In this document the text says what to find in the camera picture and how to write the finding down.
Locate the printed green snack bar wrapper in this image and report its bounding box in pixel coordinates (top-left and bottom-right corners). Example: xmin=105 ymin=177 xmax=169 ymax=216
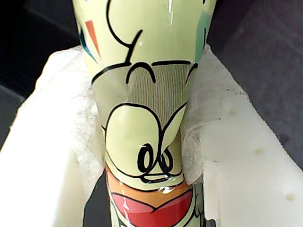
xmin=71 ymin=0 xmax=216 ymax=227

